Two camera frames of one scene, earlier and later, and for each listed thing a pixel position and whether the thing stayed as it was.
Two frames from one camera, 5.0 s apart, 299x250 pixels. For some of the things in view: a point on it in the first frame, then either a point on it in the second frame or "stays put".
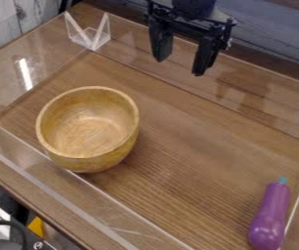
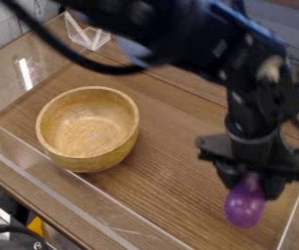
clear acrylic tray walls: x=218 y=136 stays put
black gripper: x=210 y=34 -> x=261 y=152
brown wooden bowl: x=88 y=125 stays put
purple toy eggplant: x=269 y=229 -> x=246 y=202
